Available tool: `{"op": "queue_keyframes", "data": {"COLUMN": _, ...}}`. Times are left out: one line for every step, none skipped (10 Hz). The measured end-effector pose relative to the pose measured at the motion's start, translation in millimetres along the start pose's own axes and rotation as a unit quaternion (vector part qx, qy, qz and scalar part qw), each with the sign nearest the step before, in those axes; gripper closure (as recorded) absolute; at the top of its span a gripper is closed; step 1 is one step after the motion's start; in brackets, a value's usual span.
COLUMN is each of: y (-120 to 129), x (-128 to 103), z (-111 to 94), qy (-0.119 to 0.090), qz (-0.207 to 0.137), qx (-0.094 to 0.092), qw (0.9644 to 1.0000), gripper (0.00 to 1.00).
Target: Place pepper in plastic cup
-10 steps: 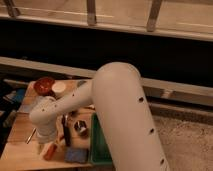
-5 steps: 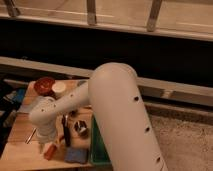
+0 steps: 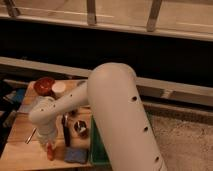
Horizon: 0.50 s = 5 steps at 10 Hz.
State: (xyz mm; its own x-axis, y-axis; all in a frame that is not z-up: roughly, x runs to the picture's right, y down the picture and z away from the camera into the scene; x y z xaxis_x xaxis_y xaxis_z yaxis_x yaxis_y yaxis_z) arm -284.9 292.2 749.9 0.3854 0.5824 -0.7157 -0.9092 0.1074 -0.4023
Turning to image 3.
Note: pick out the orange red pepper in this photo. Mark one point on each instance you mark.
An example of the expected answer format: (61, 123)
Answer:
(50, 152)

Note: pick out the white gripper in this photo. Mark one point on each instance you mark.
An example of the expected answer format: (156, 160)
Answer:
(44, 139)

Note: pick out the white cup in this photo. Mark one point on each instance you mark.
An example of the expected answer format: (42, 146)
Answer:
(59, 89)

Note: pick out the green plastic tray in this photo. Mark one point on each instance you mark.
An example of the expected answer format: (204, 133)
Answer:
(98, 155)

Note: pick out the red bowl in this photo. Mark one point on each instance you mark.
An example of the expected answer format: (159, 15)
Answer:
(43, 86)

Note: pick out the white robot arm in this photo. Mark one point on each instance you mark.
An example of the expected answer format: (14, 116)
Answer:
(117, 109)

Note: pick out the small dark metal cup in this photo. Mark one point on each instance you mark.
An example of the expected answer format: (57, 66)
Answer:
(81, 128)

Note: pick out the wooden board table top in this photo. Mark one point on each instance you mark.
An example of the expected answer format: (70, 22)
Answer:
(19, 156)

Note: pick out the blue sponge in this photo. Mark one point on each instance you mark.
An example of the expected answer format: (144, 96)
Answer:
(76, 155)

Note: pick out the blue object at left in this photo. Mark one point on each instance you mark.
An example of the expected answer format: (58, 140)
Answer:
(16, 96)

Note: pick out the black handled knife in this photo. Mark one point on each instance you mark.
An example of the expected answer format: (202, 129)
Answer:
(66, 130)

